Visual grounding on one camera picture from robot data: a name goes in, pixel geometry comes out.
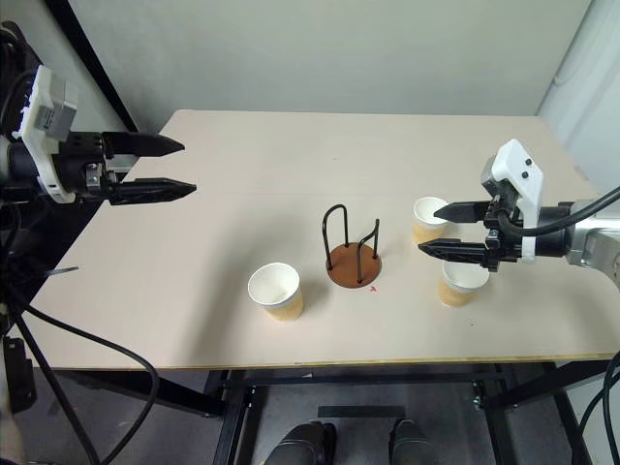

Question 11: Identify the black box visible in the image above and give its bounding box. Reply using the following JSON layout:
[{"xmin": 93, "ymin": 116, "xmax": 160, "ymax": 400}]
[{"xmin": 0, "ymin": 337, "xmax": 39, "ymax": 416}]

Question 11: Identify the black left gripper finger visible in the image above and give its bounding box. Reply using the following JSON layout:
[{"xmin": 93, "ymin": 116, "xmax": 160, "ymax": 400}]
[
  {"xmin": 103, "ymin": 131, "xmax": 186, "ymax": 160},
  {"xmin": 107, "ymin": 177, "xmax": 199, "ymax": 207}
]

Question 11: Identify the black metal table frame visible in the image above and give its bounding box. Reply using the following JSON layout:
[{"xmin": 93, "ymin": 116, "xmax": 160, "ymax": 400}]
[{"xmin": 139, "ymin": 351, "xmax": 620, "ymax": 465}]

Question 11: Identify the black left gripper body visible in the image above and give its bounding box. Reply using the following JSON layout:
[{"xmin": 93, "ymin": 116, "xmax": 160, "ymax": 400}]
[{"xmin": 50, "ymin": 131, "xmax": 118, "ymax": 205}]

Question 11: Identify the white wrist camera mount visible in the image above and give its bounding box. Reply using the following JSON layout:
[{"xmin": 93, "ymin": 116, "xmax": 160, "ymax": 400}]
[
  {"xmin": 480, "ymin": 139, "xmax": 545, "ymax": 265},
  {"xmin": 9, "ymin": 64, "xmax": 79, "ymax": 205}
]

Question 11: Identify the black hanging cable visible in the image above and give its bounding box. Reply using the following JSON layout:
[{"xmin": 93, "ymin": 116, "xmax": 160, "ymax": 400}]
[{"xmin": 577, "ymin": 350, "xmax": 620, "ymax": 465}]

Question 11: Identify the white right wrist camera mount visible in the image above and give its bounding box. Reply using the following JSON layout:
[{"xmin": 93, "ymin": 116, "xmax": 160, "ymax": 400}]
[{"xmin": 480, "ymin": 139, "xmax": 545, "ymax": 265}]

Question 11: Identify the paper cup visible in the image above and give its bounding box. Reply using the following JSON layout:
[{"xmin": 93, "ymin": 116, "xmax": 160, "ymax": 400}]
[
  {"xmin": 437, "ymin": 261, "xmax": 491, "ymax": 309},
  {"xmin": 411, "ymin": 196, "xmax": 450, "ymax": 246},
  {"xmin": 247, "ymin": 262, "xmax": 305, "ymax": 323}
]

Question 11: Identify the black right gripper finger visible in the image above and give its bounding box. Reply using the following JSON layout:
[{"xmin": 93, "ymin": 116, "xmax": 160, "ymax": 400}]
[
  {"xmin": 432, "ymin": 201, "xmax": 489, "ymax": 226},
  {"xmin": 417, "ymin": 237, "xmax": 489, "ymax": 267}
]

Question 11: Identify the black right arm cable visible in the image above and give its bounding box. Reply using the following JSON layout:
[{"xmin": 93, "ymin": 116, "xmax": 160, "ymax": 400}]
[{"xmin": 498, "ymin": 185, "xmax": 620, "ymax": 239}]

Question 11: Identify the black wall post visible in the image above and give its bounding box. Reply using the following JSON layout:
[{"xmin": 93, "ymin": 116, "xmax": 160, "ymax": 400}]
[{"xmin": 46, "ymin": 0, "xmax": 140, "ymax": 135}]

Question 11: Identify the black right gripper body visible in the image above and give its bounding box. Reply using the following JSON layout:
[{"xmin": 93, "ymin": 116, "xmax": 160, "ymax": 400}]
[{"xmin": 480, "ymin": 190, "xmax": 528, "ymax": 273}]

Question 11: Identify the brown wire cup holder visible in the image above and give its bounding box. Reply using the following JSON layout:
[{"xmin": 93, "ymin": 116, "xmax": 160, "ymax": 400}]
[{"xmin": 321, "ymin": 204, "xmax": 384, "ymax": 290}]

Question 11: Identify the black flat floor bar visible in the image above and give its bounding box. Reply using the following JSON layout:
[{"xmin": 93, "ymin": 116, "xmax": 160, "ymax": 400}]
[{"xmin": 317, "ymin": 405, "xmax": 406, "ymax": 419}]

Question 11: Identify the black floor cable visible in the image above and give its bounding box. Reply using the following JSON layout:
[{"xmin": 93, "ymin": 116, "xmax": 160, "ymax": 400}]
[{"xmin": 0, "ymin": 290, "xmax": 160, "ymax": 465}]

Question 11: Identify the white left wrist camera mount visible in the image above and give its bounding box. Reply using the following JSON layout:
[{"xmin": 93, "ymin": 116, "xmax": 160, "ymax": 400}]
[{"xmin": 9, "ymin": 64, "xmax": 79, "ymax": 205}]

